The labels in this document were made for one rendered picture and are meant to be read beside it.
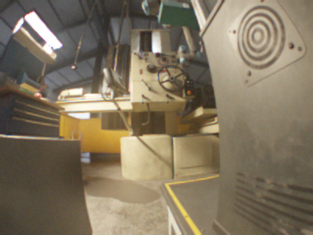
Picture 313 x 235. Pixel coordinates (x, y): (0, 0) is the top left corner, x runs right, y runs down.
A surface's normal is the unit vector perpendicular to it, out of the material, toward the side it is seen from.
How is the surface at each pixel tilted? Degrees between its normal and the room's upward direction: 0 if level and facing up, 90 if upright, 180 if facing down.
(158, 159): 90
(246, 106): 90
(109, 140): 90
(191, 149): 90
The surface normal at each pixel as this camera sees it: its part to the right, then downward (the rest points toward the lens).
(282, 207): -0.99, 0.02
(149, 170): 0.08, -0.16
